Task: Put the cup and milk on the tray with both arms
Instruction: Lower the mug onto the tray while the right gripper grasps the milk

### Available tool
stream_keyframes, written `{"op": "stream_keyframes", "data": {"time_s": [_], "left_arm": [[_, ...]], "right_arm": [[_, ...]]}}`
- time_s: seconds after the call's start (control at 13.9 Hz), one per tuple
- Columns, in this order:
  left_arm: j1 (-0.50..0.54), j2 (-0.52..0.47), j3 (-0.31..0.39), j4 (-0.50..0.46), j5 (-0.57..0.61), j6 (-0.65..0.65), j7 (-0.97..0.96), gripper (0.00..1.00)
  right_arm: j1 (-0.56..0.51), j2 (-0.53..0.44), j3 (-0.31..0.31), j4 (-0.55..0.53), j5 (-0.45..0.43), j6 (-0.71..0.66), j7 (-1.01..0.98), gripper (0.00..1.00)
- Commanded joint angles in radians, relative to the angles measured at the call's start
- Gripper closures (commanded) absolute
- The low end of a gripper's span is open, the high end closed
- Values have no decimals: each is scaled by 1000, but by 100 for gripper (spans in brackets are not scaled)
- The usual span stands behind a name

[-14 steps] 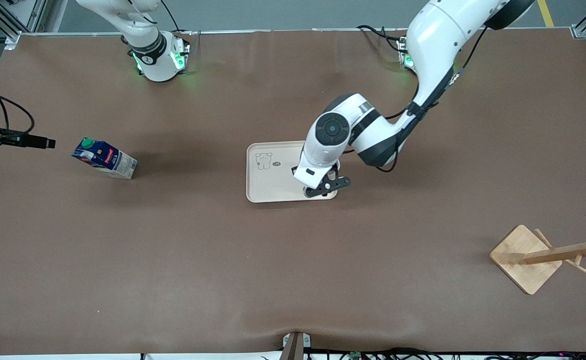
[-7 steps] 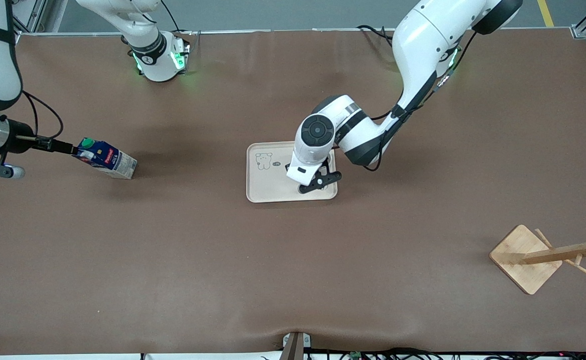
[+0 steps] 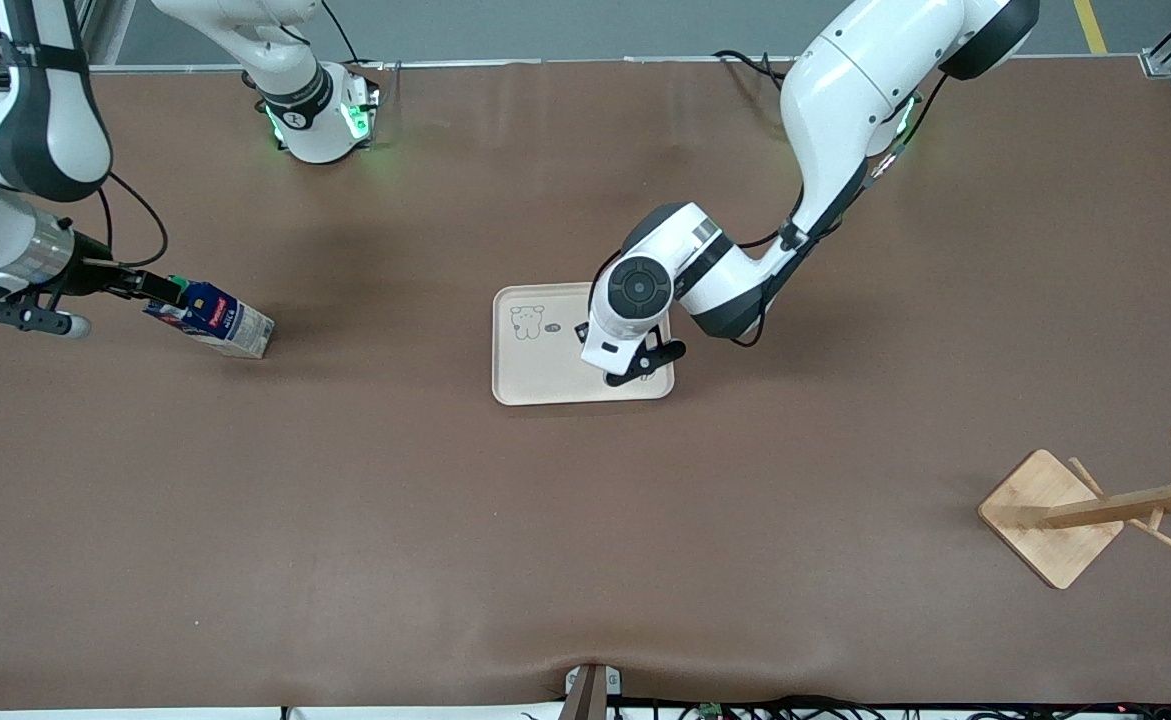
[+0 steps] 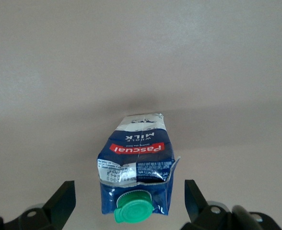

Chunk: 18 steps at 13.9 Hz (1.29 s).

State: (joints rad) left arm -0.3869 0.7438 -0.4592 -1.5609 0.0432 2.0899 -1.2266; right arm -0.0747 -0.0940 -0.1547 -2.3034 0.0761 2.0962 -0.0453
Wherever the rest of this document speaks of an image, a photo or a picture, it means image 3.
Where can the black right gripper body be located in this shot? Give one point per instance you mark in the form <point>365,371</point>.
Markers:
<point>95,277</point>

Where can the blue milk carton green cap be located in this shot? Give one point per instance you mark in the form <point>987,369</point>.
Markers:
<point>230,328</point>

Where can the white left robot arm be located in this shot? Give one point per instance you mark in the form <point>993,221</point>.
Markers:
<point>845,90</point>

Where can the beige rabbit print tray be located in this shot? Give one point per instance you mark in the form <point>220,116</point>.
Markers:
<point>535,375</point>

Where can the brown table cover sheet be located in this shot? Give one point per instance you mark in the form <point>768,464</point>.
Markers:
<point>345,500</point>

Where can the wooden mug stand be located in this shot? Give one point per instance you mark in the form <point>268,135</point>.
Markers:
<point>1045,520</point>

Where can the metal table edge bracket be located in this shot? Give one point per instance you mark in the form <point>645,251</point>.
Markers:
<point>590,695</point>

